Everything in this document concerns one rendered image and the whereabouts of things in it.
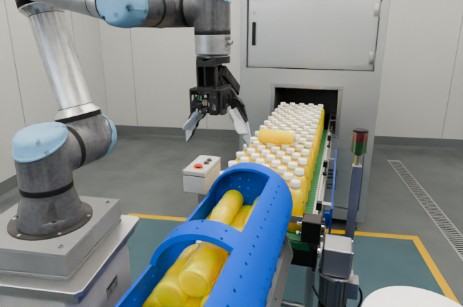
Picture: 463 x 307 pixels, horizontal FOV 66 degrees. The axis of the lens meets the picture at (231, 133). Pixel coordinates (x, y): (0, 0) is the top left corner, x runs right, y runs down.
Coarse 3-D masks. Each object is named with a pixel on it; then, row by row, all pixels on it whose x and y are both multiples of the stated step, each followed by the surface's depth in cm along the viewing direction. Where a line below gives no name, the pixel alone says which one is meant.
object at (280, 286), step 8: (288, 240) 135; (288, 248) 134; (288, 256) 131; (288, 264) 129; (280, 272) 119; (288, 272) 128; (280, 280) 117; (280, 288) 115; (280, 296) 114; (272, 304) 106; (280, 304) 113
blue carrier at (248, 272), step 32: (224, 192) 127; (256, 192) 123; (288, 192) 117; (192, 224) 84; (224, 224) 83; (256, 224) 89; (288, 224) 114; (160, 256) 85; (256, 256) 80; (224, 288) 66; (256, 288) 75
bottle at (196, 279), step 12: (204, 252) 79; (216, 252) 81; (228, 252) 86; (192, 264) 75; (204, 264) 76; (216, 264) 78; (180, 276) 75; (192, 276) 74; (204, 276) 73; (192, 288) 75; (204, 288) 74
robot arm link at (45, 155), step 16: (32, 128) 83; (48, 128) 83; (64, 128) 83; (16, 144) 78; (32, 144) 77; (48, 144) 78; (64, 144) 82; (80, 144) 87; (16, 160) 78; (32, 160) 78; (48, 160) 79; (64, 160) 82; (80, 160) 87; (32, 176) 79; (48, 176) 80; (64, 176) 83; (32, 192) 80
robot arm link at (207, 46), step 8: (200, 40) 71; (208, 40) 71; (216, 40) 71; (224, 40) 72; (200, 48) 72; (208, 48) 71; (216, 48) 71; (224, 48) 72; (200, 56) 73; (208, 56) 72; (216, 56) 72; (224, 56) 73
